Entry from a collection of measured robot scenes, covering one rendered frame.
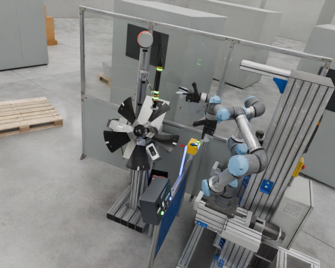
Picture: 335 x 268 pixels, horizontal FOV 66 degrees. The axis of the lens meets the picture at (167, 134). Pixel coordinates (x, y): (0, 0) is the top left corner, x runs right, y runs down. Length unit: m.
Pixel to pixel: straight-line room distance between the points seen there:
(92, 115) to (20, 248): 1.71
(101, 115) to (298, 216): 2.53
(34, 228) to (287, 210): 2.45
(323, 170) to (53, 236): 3.89
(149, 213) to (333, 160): 3.49
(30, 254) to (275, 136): 2.44
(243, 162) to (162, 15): 3.26
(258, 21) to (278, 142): 6.21
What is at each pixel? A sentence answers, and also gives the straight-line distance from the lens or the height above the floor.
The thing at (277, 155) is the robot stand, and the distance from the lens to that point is 1.95.
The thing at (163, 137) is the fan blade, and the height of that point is 1.19.
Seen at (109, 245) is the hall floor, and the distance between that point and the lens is 2.98.
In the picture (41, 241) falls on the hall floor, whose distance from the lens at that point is 3.09.
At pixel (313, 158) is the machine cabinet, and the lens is 4.70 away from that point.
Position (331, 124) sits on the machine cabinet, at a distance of 4.48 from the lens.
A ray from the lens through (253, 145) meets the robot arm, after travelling 1.66.
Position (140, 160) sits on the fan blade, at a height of 0.99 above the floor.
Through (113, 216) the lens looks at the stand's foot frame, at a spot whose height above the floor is 0.06.
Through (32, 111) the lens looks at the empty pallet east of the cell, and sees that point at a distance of 5.14.
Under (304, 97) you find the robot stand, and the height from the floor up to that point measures 1.93.
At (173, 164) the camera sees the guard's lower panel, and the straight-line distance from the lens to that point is 3.36.
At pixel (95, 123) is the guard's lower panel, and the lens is 3.64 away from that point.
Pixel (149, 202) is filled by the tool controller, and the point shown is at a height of 1.24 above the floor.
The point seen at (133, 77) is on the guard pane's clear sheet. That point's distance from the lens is 3.12.
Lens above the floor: 2.40
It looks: 30 degrees down
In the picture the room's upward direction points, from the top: 10 degrees clockwise
